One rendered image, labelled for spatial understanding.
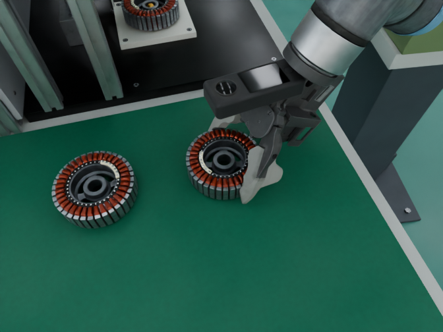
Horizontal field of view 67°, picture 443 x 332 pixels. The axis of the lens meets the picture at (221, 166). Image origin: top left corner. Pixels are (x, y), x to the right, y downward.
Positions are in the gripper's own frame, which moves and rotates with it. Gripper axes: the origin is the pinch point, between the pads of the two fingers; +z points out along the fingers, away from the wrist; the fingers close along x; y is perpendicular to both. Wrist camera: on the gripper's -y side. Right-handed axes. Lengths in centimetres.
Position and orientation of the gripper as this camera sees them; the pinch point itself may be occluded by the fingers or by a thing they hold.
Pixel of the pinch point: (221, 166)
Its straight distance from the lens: 50.9
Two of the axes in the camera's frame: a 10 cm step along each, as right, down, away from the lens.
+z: -4.6, 6.4, 6.1
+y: 8.0, 0.0, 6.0
